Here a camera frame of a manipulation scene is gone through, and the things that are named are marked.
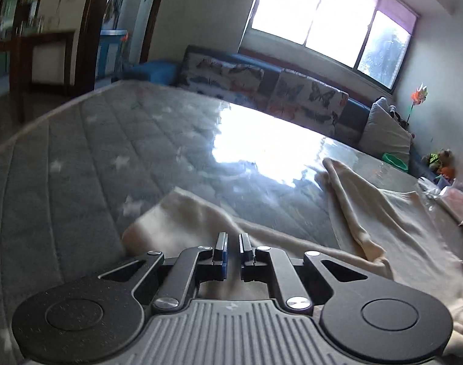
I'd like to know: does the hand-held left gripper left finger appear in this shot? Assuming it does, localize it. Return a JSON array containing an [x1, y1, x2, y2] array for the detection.
[[98, 232, 229, 314]]

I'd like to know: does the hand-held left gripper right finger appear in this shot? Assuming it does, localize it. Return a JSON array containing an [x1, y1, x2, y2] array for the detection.
[[238, 233, 369, 314]]

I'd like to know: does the cream garment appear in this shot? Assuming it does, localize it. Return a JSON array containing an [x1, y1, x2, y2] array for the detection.
[[121, 157, 463, 355]]

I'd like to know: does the grey quilted star table cover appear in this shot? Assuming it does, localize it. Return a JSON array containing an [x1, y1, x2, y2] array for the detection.
[[0, 80, 463, 365]]

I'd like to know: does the tall butterfly print cushion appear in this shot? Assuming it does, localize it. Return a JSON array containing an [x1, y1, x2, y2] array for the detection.
[[267, 69, 350, 128]]

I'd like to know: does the green plastic bowl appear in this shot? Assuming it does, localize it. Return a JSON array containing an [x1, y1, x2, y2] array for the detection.
[[381, 153, 410, 170]]

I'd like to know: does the wide butterfly print cushion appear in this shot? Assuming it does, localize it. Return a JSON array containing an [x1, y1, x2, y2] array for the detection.
[[177, 51, 266, 102]]

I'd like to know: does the grey pillow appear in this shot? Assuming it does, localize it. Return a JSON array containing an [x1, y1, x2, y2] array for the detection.
[[358, 98, 413, 160]]

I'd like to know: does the blue sofa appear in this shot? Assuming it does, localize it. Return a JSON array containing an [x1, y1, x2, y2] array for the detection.
[[123, 45, 437, 177]]

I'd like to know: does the black and white plush toy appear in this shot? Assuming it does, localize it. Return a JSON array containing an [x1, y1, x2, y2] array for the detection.
[[387, 104, 407, 128]]

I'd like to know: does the crumpled clear plastic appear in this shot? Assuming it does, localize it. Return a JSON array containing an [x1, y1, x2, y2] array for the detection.
[[417, 177, 463, 226]]

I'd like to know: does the green plush toy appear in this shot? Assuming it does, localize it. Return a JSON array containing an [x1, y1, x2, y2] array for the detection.
[[422, 148, 456, 178]]

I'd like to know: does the blue cabinet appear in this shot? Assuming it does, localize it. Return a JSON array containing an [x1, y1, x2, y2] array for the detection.
[[96, 29, 126, 79]]

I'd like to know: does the colourful pinwheel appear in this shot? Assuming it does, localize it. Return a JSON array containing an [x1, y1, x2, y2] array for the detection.
[[406, 83, 430, 130]]

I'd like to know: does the sliding window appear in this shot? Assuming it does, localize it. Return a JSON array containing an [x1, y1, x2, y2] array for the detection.
[[238, 0, 420, 92]]

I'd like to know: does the dark wooden sideboard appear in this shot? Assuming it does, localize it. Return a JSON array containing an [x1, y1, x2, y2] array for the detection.
[[9, 30, 77, 123]]

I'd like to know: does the dark wooden door frame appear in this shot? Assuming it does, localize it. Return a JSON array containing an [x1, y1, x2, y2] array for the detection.
[[77, 0, 171, 92]]

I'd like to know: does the wooden wall cabinet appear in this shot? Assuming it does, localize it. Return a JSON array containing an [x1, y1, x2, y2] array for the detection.
[[0, 0, 50, 84]]

